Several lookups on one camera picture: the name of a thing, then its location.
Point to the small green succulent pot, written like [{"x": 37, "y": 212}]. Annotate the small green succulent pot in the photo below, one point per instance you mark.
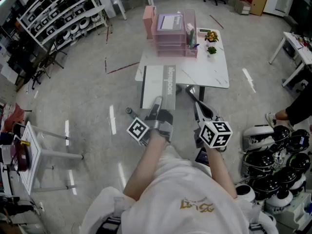
[{"x": 211, "y": 50}]

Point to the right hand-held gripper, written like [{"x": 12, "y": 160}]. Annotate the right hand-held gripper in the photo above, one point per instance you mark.
[{"x": 214, "y": 134}]

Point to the pile of black white helmets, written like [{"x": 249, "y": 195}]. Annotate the pile of black white helmets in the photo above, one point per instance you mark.
[{"x": 275, "y": 169}]

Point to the white digital clock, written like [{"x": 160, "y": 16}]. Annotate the white digital clock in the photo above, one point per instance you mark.
[{"x": 203, "y": 31}]

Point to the pink desk drawer organizer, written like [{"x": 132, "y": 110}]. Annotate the pink desk drawer organizer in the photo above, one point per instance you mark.
[{"x": 170, "y": 40}]

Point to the pink box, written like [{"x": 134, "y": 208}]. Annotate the pink box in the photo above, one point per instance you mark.
[{"x": 147, "y": 21}]

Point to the white metal-leg table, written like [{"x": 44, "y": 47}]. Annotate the white metal-leg table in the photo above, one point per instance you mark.
[{"x": 31, "y": 155}]

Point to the red cloth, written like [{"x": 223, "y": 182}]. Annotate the red cloth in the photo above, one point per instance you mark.
[{"x": 14, "y": 116}]

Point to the orange flower potted plant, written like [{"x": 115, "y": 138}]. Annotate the orange flower potted plant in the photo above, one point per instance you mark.
[{"x": 211, "y": 36}]

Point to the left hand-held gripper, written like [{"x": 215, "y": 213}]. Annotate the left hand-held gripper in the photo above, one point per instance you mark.
[{"x": 163, "y": 125}]

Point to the black screen device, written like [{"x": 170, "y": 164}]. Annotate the black screen device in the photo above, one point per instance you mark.
[{"x": 202, "y": 158}]

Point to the white shelving unit with helmets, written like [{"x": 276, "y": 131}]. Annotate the white shelving unit with helmets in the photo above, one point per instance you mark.
[{"x": 61, "y": 16}]

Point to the person's right forearm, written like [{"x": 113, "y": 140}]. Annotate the person's right forearm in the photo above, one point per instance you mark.
[{"x": 220, "y": 172}]

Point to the maroon bag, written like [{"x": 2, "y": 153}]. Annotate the maroon bag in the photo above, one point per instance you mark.
[{"x": 20, "y": 155}]

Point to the white side desk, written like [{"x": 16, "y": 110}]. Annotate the white side desk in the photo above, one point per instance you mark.
[{"x": 297, "y": 45}]

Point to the white marble table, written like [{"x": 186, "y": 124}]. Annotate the white marble table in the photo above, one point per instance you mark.
[{"x": 202, "y": 69}]

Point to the green pens and stationery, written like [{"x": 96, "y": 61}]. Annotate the green pens and stationery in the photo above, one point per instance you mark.
[{"x": 192, "y": 38}]

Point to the person's left forearm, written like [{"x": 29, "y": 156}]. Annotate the person's left forearm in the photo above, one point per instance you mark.
[{"x": 146, "y": 164}]

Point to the person's white shirt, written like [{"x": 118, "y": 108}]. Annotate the person's white shirt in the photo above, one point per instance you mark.
[{"x": 182, "y": 199}]

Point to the brown board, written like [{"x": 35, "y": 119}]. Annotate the brown board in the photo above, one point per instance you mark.
[{"x": 259, "y": 2}]

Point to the white and grey folder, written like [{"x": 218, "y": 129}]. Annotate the white and grey folder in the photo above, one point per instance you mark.
[{"x": 154, "y": 84}]

